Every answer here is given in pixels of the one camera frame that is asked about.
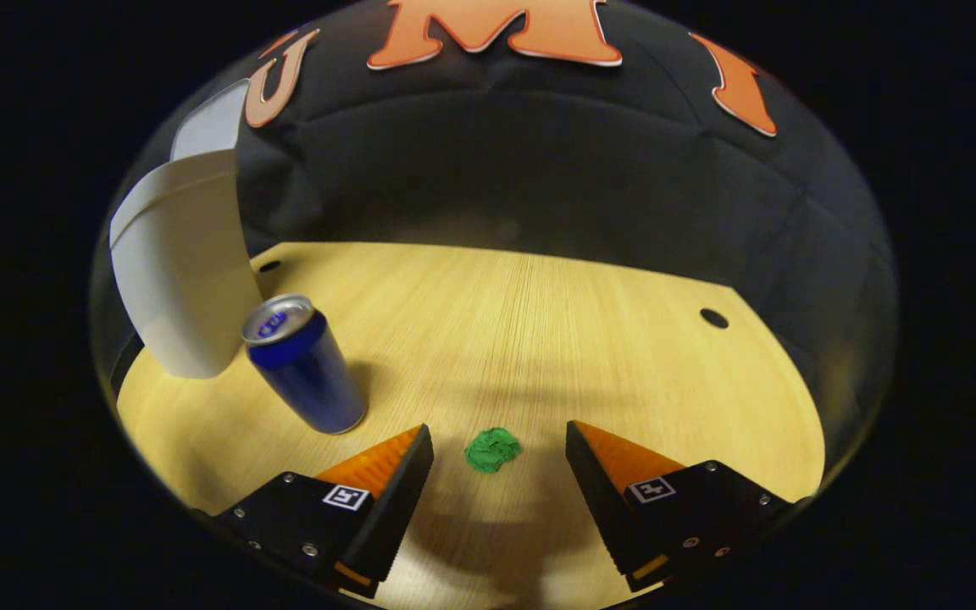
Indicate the blue pop can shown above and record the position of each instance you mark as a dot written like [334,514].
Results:
[310,373]

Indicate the green paper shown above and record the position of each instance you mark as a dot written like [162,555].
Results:
[492,451]

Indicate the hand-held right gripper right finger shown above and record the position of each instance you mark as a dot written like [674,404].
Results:
[602,508]

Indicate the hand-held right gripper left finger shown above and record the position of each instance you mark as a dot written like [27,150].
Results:
[390,517]

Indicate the white desktop garbage bin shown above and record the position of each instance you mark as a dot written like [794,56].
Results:
[187,271]

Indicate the wooden desktop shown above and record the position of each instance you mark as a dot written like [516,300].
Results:
[539,339]

